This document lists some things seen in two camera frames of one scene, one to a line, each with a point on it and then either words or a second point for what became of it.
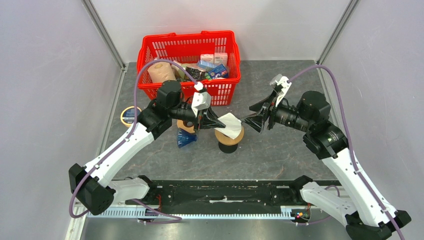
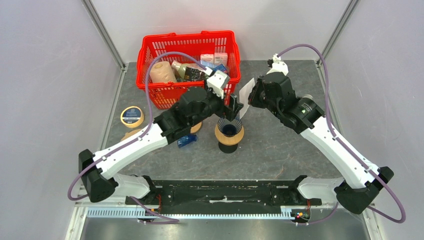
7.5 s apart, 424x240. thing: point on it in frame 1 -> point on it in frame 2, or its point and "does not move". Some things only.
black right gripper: [256, 121] -> [253, 94]
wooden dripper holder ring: [223, 139] does not move
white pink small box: [207, 57] does not move
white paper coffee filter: [233, 125] -> [243, 96]
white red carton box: [221, 58] does not move
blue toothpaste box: [219, 72] does not move
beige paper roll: [160, 72] does not move
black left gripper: [212, 122] -> [230, 112]
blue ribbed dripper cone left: [184, 138] does not move
